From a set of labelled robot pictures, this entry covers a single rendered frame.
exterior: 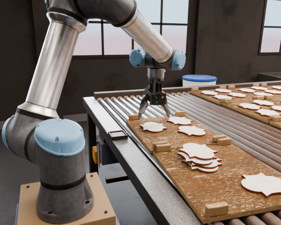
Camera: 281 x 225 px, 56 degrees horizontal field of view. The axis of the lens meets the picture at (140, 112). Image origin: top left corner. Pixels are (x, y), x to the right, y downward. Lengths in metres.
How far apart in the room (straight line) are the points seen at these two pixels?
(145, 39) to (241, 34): 4.79
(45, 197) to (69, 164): 0.11
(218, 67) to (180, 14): 1.27
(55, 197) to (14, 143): 0.18
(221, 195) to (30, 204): 0.53
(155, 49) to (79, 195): 0.52
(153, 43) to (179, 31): 3.93
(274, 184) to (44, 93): 0.72
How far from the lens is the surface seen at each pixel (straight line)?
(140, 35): 0.85
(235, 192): 0.85
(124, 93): 2.05
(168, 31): 4.72
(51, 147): 0.65
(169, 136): 1.19
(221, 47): 5.35
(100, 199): 0.80
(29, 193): 0.87
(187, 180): 0.86
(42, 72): 0.78
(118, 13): 0.76
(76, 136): 0.66
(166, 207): 0.78
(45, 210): 0.74
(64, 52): 0.79
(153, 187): 0.86
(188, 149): 0.99
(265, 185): 0.89
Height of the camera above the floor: 1.37
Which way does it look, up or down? 16 degrees down
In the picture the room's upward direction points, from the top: 1 degrees clockwise
